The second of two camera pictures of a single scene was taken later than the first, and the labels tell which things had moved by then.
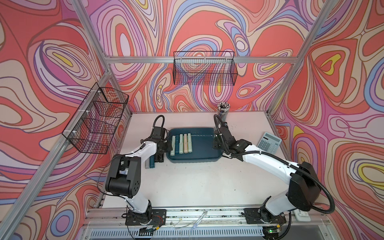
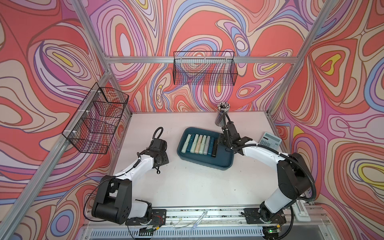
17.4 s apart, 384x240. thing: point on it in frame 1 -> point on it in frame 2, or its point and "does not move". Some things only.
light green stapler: (181, 148) -> (192, 150)
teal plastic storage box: (202, 143) -> (224, 160)
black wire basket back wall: (216, 68) does not move
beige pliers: (185, 143) -> (197, 151)
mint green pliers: (190, 149) -> (201, 151)
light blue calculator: (269, 143) does not move
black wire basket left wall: (93, 126) does not move
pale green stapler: (172, 152) -> (184, 148)
